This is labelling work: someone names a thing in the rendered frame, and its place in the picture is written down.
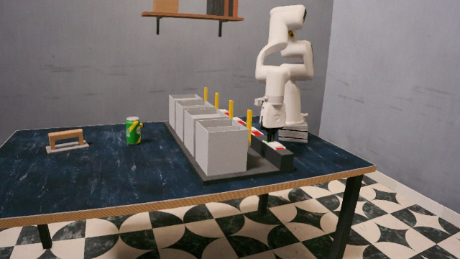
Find green drink can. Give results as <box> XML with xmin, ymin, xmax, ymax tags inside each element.
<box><xmin>126</xmin><ymin>117</ymin><xmax>141</xmax><ymax>145</ymax></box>

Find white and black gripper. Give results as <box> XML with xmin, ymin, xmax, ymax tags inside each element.
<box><xmin>260</xmin><ymin>101</ymin><xmax>286</xmax><ymax>142</ymax></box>

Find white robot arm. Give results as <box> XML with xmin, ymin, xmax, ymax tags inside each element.
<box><xmin>254</xmin><ymin>5</ymin><xmax>313</xmax><ymax>125</ymax></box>

